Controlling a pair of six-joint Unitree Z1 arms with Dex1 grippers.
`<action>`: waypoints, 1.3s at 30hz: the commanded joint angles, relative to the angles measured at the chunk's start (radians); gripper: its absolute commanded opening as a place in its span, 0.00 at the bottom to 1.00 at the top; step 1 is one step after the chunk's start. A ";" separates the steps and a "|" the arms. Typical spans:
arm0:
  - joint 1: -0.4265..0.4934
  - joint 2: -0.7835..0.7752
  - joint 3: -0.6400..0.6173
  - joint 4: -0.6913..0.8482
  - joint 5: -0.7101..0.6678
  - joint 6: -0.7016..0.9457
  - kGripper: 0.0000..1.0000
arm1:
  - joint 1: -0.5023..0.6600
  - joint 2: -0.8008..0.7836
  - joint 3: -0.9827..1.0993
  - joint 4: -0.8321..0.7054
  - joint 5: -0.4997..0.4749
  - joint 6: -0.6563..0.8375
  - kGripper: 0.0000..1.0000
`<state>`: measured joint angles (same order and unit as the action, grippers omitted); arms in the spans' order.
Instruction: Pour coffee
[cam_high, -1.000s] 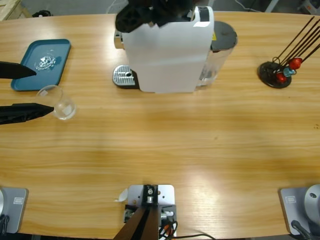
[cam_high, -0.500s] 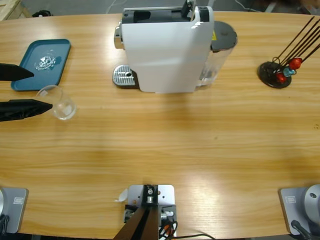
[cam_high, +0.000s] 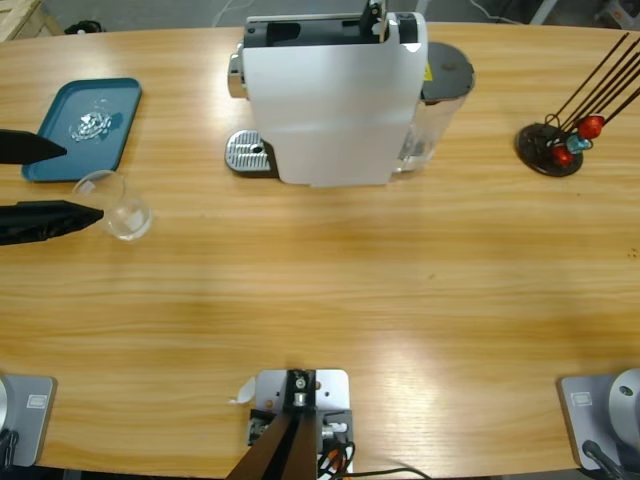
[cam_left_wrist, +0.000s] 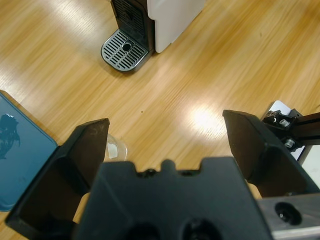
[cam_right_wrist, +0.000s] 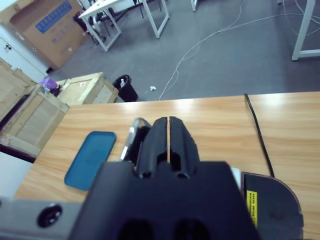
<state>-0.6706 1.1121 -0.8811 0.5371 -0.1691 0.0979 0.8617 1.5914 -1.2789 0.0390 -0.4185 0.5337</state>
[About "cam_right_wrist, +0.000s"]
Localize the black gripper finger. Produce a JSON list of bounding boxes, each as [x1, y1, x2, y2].
[[169, 116, 201, 180], [136, 116, 170, 180]]

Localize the white capsule coffee machine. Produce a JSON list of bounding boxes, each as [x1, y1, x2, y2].
[[119, 116, 243, 193]]

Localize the black waste bin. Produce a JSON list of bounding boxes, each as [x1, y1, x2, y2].
[[112, 74, 139, 103]]

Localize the teal plastic tray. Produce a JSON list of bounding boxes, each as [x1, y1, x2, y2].
[[64, 130, 118, 192]]

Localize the clear water tank dark lid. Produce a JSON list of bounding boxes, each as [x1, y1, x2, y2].
[[241, 171, 305, 240]]

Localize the purple bag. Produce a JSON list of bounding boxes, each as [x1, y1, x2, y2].
[[39, 76, 60, 95]]

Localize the large wooden crate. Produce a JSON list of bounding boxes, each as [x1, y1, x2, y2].
[[0, 57, 71, 158]]

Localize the brown cardboard box blue print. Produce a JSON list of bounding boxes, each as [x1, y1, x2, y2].
[[8, 0, 88, 70]]

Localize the white metal desk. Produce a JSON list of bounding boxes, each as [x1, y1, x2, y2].
[[78, 0, 171, 52], [277, 0, 320, 62]]

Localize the white cabinet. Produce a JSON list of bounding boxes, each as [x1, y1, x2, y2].
[[0, 23, 48, 83]]

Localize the black power cable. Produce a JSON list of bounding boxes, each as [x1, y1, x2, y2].
[[243, 93, 276, 177]]

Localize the white floor cable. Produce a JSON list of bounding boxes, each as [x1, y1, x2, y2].
[[156, 0, 320, 101]]

